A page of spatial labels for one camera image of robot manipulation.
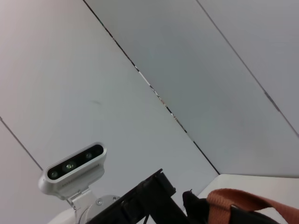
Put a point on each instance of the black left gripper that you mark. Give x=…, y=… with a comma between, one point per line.
x=112, y=214

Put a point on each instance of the white robot head casing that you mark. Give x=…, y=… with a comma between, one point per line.
x=63, y=217

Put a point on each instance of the silver camera bracket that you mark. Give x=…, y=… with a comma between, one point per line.
x=100, y=205

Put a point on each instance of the silver depth camera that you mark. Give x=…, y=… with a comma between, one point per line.
x=72, y=169

